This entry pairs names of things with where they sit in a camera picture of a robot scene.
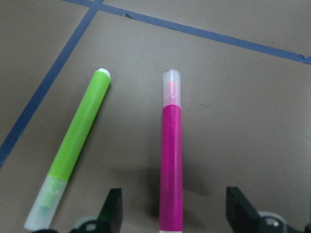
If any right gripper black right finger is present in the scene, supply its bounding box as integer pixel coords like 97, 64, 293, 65
225, 186, 306, 233

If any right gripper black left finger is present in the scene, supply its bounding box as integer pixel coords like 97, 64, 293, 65
72, 188, 123, 233

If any pink highlighter pen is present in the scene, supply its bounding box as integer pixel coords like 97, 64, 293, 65
159, 69, 183, 233

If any green highlighter pen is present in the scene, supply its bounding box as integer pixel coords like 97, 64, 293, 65
24, 68, 111, 231

